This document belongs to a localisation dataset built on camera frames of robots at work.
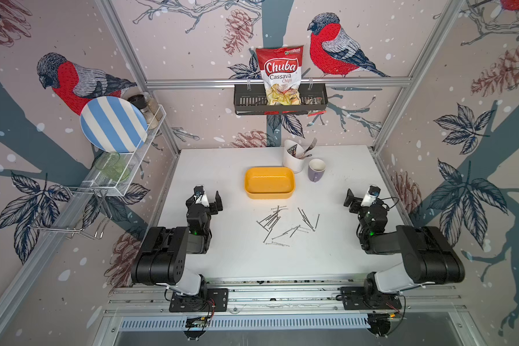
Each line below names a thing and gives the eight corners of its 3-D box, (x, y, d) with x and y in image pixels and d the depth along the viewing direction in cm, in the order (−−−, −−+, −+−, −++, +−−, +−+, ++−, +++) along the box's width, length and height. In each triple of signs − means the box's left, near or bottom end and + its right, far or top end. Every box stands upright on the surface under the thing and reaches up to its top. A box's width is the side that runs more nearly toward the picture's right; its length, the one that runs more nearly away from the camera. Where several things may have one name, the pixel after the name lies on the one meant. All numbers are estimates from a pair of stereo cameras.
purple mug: (308, 187, 106) (311, 176, 99) (306, 170, 113) (308, 158, 106) (324, 186, 106) (328, 176, 99) (321, 170, 113) (324, 158, 106)
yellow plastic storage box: (243, 200, 102) (242, 195, 98) (246, 172, 113) (245, 166, 109) (296, 200, 101) (297, 195, 98) (293, 172, 113) (293, 166, 109)
